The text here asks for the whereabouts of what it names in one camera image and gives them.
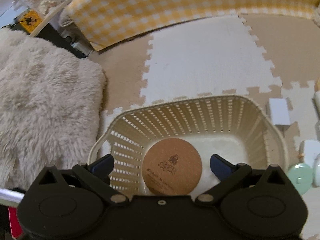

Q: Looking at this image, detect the cream plastic woven basket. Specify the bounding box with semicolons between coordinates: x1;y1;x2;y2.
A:
88;95;292;197

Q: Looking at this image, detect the yellow checkered mattress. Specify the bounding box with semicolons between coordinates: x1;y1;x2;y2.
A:
65;0;318;52

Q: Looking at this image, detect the yellow and black sign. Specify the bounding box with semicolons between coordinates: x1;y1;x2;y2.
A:
19;10;42;33

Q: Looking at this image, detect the round cork coaster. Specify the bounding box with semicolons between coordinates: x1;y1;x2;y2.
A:
142;138;203;196

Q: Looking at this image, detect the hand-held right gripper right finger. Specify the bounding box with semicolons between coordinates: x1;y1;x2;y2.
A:
195;154;292;204

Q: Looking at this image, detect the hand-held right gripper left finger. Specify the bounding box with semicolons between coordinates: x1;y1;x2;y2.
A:
30;154;129;204

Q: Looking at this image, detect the small white box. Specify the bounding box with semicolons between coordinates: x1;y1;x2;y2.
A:
266;99;292;127

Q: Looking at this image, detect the beige foam mat tile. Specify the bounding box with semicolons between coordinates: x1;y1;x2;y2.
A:
82;34;154;113
240;14;320;95

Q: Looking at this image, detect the light wooden shelf unit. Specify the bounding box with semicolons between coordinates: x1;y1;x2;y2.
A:
15;0;83;38

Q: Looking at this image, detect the mint green round disc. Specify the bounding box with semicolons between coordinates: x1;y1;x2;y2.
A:
287;162;313;195

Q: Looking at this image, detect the fluffy white cushion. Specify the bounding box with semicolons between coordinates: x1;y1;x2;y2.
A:
310;7;320;28

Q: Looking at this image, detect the fluffy cream blanket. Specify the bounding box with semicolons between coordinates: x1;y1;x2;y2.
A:
0;27;108;190

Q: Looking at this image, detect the white rounded plastic object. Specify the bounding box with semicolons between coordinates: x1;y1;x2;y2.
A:
299;140;320;165

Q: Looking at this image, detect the shiny metal bar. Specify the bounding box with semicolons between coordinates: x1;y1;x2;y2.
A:
0;187;26;203

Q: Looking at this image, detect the red flat object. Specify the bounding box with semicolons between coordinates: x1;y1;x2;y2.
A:
7;206;22;239

